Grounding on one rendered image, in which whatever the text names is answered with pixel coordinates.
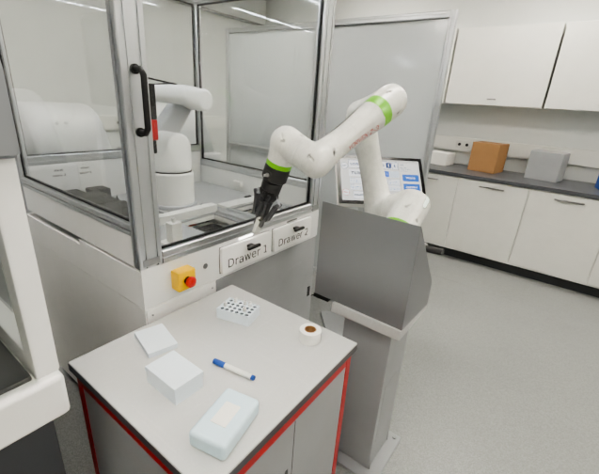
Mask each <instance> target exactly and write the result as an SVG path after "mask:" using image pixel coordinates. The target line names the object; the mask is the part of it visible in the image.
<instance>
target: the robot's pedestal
mask: <svg viewBox="0 0 599 474"><path fill-rule="evenodd" d="M426 307H427V305H426V306H425V307H424V308H423V309H422V310H421V312H420V313H419V314H418V315H417V316H416V317H415V318H414V319H413V320H412V321H411V322H410V323H409V324H408V325H407V326H406V327H405V328H404V329H403V330H402V331H401V330H399V329H397V328H395V327H392V326H390V325H388V324H384V323H382V322H380V321H378V320H375V319H373V318H372V317H369V316H367V315H365V314H363V313H360V312H358V311H356V310H354V309H351V308H348V307H346V306H343V305H342V304H340V303H337V302H335V301H334V302H333V303H332V309H331V311H332V312H334V313H337V314H338V315H340V316H343V317H345V319H344V326H343V334H342V336H343V337H344V338H346V339H348V340H352V341H354V342H356V343H357V349H356V351H355V352H354V353H353V354H352V355H351V363H350V369H349V376H348V383H347V390H346V397H345V404H344V410H343V418H342V424H341V431H340V439H339V451H338V458H337V463H338V464H339V465H340V466H342V467H344V468H345V469H346V470H348V471H349V472H351V473H352V474H381V473H382V472H383V470H384V468H385V466H386V464H387V462H388V460H389V459H390V457H391V455H392V453H393V452H394V450H395V449H396V448H397V446H398V444H399V442H400V441H401V437H399V436H398V435H396V434H394V433H392V432H390V431H389V423H390V419H391V414H392V409H393V404H394V400H395V395H396V390H397V385H398V381H399V376H400V371H401V366H402V358H403V353H404V348H405V343H406V339H407V334H408V330H409V328H410V327H411V326H412V325H413V324H414V322H415V321H416V320H417V319H418V318H419V316H420V315H421V314H422V313H423V312H424V310H425V309H426Z"/></svg>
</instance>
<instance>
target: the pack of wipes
mask: <svg viewBox="0 0 599 474"><path fill-rule="evenodd" d="M258 413H259V401H258V400H256V399H254V398H252V397H249V396H247V395H244V394H243V393H241V392H238V391H236V390H233V389H231V388H227V389H226V390H225V391H224V392H223V393H222V394H221V396H220V397H219V398H218V399H217V400H216V401H215V402H214V404H213V405H212V406H211V407H210V408H209V409H208V411H207V412H206V413H205V414H204V415H203V416H202V417H201V419H200V420H199V421H198V422H197V423H196V424H195V426H194V427H193V428H192V429H191V430H190V432H189V439H190V444H191V445H192V446H193V447H195V448H197V449H199V450H202V451H204V452H206V453H208V454H210V455H211V456H213V457H215V458H217V459H219V460H222V461H224V460H226V459H227V458H228V456H229V454H230V453H231V452H232V450H233V449H234V447H235V446H236V444H237V443H238V441H239V440H240V439H241V437H242V436H243V434H244V432H245V431H246V430H247V428H248V427H249V425H250V424H251V422H252V421H253V420H254V418H255V417H256V415H257V414H258Z"/></svg>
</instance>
